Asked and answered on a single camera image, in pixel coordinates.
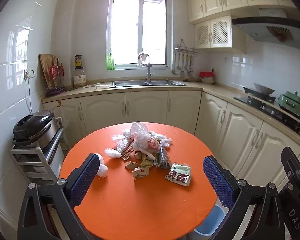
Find clear plastic wrapper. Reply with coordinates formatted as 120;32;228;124
116;137;134;153

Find green dish soap bottle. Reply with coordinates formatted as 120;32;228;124
106;54;115;71

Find steel utensil rail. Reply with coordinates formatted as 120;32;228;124
173;39;202;55

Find cream lattice door cabinet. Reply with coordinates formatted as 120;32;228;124
194;15;247;53

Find cream base cabinets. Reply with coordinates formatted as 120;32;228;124
43;90;300;193

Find small jar yellow label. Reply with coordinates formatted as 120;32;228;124
74;54;83;70

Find beige countertop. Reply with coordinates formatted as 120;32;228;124
41;80;300;150

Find wooden cutting board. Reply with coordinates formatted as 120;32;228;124
39;53;59;89

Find black rice cooker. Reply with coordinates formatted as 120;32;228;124
12;110;59;150

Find green electric cooking pot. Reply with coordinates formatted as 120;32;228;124
277;91;300;117

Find round orange table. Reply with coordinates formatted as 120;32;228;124
59;122;218;240

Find white plastic bag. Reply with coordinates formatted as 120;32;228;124
54;104;70;130

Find green white food packet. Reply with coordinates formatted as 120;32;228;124
165;162;192;187

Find clear plastic bag red print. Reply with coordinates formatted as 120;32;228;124
130;121;163;160

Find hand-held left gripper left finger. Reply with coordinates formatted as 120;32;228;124
17;153;100;240

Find range hood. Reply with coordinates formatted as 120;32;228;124
232;7;300;48

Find white frame window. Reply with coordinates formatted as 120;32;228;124
106;0;169;70

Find large glass jar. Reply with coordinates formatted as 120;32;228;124
73;67;87;87

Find purple utensil rack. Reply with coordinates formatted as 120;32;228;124
45;62;66;97

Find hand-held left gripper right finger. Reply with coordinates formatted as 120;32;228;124
202;155;287;240

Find blue plastic bucket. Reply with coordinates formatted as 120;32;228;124
194;204;227;235

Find white storage rack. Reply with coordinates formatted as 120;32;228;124
10;127;65;186

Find steel faucet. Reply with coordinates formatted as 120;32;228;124
137;52;155;83

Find white power cable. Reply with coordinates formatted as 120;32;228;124
25;79;33;113

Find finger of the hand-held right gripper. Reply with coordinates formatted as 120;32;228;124
281;146;300;188

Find steel sink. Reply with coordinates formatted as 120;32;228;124
112;79;187;87

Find dark printed snack wrapper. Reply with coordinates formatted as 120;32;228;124
154;145;172;168

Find black gas stove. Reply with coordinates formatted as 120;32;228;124
234;94;300;137

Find steel wok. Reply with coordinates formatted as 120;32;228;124
243;83;277;98

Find white spoon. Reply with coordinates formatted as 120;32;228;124
83;83;117;89

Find red white printed wrapper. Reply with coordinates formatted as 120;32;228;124
121;142;136;160

